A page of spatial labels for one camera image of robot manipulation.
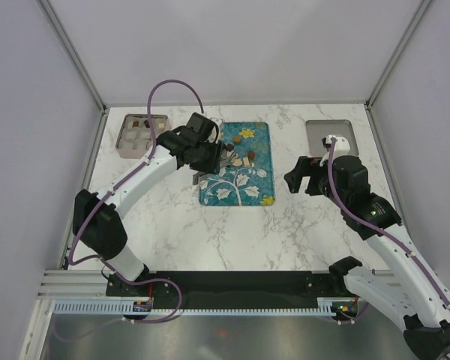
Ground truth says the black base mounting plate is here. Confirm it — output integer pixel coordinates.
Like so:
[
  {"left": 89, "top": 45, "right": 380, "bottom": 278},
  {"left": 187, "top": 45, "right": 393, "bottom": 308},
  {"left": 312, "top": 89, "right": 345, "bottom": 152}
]
[{"left": 105, "top": 269, "right": 361, "bottom": 311}]

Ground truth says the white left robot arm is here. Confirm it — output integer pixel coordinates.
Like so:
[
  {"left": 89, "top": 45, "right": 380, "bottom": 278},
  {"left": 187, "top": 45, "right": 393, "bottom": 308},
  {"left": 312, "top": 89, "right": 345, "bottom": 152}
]
[{"left": 72, "top": 112, "right": 225, "bottom": 296}]

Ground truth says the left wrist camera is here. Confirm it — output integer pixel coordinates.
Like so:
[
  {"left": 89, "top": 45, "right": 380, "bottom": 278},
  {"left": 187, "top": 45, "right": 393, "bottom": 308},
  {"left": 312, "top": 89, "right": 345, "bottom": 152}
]
[{"left": 210, "top": 117, "right": 225, "bottom": 136}]

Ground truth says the aluminium frame rail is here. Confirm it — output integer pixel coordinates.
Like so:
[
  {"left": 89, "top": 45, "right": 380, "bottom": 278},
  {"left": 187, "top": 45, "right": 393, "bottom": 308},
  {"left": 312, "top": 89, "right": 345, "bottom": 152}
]
[{"left": 35, "top": 0, "right": 110, "bottom": 113}]

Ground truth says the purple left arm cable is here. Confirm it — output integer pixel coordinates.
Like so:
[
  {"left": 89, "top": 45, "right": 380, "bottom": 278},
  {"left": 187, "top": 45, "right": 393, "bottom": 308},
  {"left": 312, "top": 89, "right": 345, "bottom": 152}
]
[{"left": 54, "top": 77, "right": 206, "bottom": 344}]

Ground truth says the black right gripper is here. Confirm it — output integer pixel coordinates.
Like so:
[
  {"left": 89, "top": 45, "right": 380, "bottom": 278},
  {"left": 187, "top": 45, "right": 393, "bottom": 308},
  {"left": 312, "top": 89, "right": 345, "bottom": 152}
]
[{"left": 283, "top": 155, "right": 348, "bottom": 208}]

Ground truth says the teal floral tray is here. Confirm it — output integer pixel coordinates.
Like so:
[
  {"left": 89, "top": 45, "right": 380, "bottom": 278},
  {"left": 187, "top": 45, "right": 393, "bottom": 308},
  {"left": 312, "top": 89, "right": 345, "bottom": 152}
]
[{"left": 198, "top": 121, "right": 275, "bottom": 207}]

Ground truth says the white slotted cable duct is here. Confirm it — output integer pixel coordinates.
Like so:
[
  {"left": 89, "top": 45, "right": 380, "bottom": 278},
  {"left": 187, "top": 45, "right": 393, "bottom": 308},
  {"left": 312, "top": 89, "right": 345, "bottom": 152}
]
[{"left": 52, "top": 298, "right": 351, "bottom": 317}]

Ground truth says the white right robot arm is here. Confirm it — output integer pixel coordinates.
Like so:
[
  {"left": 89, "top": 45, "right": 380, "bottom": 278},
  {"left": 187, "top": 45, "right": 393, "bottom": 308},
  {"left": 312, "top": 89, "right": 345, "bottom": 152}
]
[{"left": 283, "top": 156, "right": 450, "bottom": 359}]

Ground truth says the pink chocolate box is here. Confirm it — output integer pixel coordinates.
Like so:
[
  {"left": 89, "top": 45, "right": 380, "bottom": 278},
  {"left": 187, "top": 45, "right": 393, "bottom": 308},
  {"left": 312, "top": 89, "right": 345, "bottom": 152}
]
[{"left": 115, "top": 114, "right": 152, "bottom": 159}]

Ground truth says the pink box lid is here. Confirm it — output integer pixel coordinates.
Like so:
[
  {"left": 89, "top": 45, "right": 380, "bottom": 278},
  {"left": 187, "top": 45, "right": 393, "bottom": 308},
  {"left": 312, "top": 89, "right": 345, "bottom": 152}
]
[{"left": 305, "top": 119, "right": 361, "bottom": 158}]

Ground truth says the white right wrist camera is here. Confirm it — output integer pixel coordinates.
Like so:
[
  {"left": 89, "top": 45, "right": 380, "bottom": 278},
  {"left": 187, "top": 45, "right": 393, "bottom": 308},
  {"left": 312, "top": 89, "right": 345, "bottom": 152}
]
[{"left": 319, "top": 135, "right": 351, "bottom": 167}]

